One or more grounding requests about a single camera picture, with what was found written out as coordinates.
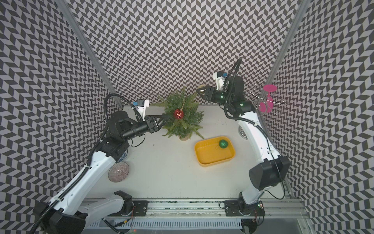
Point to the aluminium corner post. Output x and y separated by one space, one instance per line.
71 20
295 24

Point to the small green christmas tree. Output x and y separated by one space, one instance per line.
184 118

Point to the red faceted ball ornament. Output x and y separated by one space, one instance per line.
179 114

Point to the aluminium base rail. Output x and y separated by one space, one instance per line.
195 214

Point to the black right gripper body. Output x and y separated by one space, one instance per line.
218 96

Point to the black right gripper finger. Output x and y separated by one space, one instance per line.
207 89
205 94

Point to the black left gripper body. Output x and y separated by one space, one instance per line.
151 128

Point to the green glitter ball ornament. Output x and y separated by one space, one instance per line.
223 144

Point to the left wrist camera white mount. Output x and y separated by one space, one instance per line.
141 105

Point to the pink plastic wine glass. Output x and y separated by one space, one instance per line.
266 106

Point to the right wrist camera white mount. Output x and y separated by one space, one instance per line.
220 78

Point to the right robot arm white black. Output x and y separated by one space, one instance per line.
271 167

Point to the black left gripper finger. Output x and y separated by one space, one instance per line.
159 117
162 122

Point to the pink patterned small plate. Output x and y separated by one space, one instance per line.
118 172

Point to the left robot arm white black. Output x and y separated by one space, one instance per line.
64 213

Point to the left aluminium corner post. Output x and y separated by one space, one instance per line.
71 20

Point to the yellow plastic tray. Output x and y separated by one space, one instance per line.
209 153

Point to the blue patterned small plate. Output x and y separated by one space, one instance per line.
123 157

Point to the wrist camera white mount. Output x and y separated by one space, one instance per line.
141 105
220 78

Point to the right aluminium corner post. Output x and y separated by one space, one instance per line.
295 24

